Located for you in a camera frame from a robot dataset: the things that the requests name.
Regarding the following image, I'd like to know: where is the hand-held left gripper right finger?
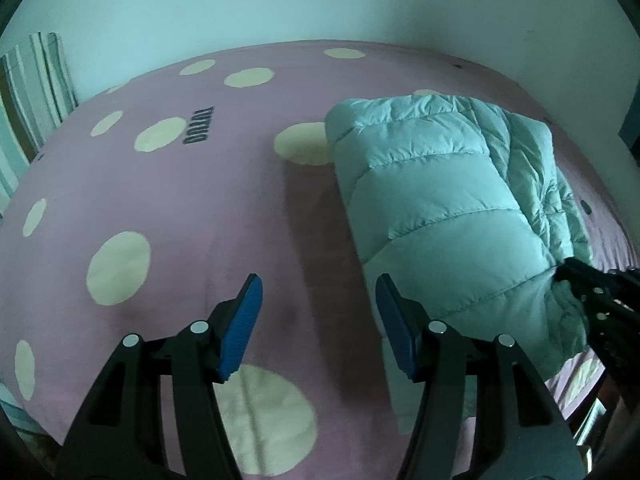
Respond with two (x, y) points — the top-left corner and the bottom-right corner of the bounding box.
(375, 273), (583, 480)

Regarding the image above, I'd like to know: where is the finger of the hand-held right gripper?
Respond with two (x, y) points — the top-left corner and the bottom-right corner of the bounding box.
(555, 256), (640, 313)
(580, 294), (640, 391)

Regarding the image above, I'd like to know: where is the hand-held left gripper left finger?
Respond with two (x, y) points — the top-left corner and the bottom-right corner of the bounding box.
(55, 273), (264, 480)

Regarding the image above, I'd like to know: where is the light green puffer jacket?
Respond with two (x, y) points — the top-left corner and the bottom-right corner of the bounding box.
(324, 94), (596, 433)

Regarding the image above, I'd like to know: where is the pink dotted bed sheet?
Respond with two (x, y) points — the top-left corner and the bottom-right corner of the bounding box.
(0, 40), (637, 480)

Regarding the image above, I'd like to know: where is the dark furniture edge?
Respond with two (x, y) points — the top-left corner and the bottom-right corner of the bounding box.
(618, 109), (640, 155)

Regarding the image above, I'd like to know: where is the striped green cloth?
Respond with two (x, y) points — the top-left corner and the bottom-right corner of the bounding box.
(0, 32), (79, 213)

